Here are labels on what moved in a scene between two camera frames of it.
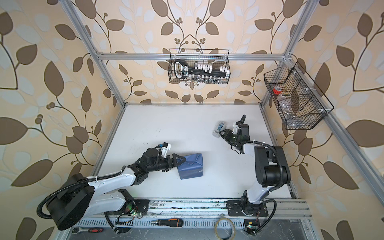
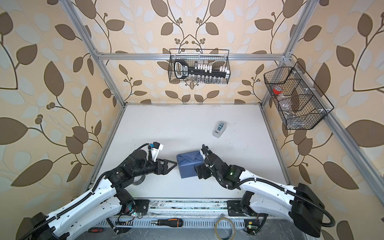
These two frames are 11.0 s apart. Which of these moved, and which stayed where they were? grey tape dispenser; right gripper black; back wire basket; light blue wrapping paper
Moved: right gripper black
Stayed: grey tape dispenser; light blue wrapping paper; back wire basket
